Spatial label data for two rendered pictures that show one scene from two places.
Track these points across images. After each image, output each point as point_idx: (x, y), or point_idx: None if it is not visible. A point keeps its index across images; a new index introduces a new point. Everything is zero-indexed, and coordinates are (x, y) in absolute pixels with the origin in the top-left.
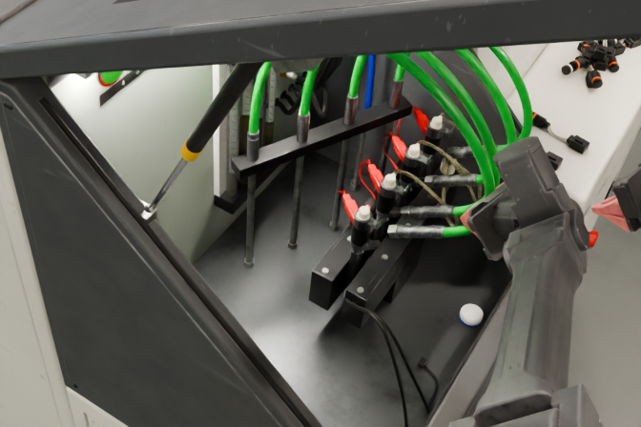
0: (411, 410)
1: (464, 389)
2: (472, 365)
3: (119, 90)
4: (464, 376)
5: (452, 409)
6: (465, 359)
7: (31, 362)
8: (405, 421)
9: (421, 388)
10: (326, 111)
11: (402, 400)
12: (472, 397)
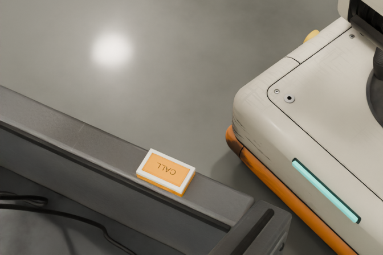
0: (41, 226)
1: (50, 123)
2: (11, 112)
3: None
4: (28, 123)
5: (82, 138)
6: (0, 121)
7: None
8: (78, 217)
9: (6, 214)
10: None
11: (57, 214)
12: (63, 114)
